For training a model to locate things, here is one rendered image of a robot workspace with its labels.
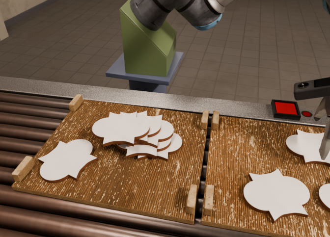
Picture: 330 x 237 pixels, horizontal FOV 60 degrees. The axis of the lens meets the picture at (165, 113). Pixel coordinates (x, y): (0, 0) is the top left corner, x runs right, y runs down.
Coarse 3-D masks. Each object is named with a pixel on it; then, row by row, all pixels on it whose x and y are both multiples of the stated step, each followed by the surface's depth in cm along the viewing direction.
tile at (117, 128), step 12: (108, 120) 73; (120, 120) 73; (132, 120) 73; (144, 120) 73; (96, 132) 70; (108, 132) 70; (120, 132) 70; (132, 132) 70; (144, 132) 70; (108, 144) 67; (132, 144) 67
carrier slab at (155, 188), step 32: (64, 128) 79; (192, 128) 79; (128, 160) 70; (160, 160) 70; (192, 160) 70; (32, 192) 63; (64, 192) 62; (96, 192) 62; (128, 192) 62; (160, 192) 62
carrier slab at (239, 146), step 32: (224, 128) 79; (256, 128) 79; (288, 128) 79; (320, 128) 79; (224, 160) 70; (256, 160) 70; (288, 160) 70; (224, 192) 62; (224, 224) 56; (256, 224) 56; (288, 224) 56; (320, 224) 56
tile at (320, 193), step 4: (324, 184) 63; (328, 184) 63; (320, 188) 62; (324, 188) 62; (328, 188) 62; (320, 192) 61; (324, 192) 61; (328, 192) 61; (320, 196) 60; (324, 196) 60; (328, 196) 60; (320, 200) 60; (324, 200) 59; (328, 200) 59; (324, 204) 59; (328, 204) 59; (328, 208) 58
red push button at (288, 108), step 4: (276, 104) 89; (280, 104) 89; (284, 104) 89; (288, 104) 89; (292, 104) 89; (276, 108) 88; (280, 108) 88; (284, 108) 88; (288, 108) 88; (292, 108) 88; (280, 112) 86; (284, 112) 86; (288, 112) 86; (292, 112) 86; (296, 112) 86
